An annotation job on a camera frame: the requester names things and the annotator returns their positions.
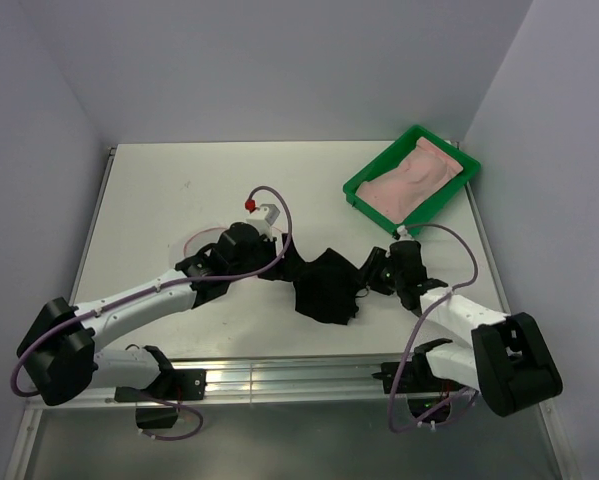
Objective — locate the green plastic tray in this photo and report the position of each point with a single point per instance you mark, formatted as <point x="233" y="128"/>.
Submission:
<point x="389" y="159"/>

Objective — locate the pink bra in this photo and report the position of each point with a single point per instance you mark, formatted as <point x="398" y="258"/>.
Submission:
<point x="399" y="192"/>

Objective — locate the aluminium frame rail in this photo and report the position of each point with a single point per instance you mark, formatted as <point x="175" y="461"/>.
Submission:
<point x="243" y="381"/>

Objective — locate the black bra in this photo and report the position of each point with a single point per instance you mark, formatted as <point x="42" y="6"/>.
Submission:
<point x="326" y="289"/>

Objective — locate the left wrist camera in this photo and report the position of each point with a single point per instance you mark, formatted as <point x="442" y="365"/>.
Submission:
<point x="261" y="217"/>

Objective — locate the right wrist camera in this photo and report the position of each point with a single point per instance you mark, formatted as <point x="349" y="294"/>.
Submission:
<point x="401" y="234"/>

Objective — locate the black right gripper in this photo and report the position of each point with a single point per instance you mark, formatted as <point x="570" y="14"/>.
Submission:
<point x="370" y="269"/>

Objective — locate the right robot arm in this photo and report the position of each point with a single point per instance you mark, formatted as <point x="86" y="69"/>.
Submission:
<point x="503" y="357"/>

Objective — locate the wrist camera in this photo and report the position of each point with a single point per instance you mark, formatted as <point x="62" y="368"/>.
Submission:
<point x="261" y="217"/>
<point x="401" y="234"/>

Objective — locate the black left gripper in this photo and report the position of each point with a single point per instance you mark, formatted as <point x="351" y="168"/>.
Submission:
<point x="269" y="245"/>

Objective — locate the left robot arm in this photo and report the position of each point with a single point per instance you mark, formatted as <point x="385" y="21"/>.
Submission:
<point x="66" y="351"/>

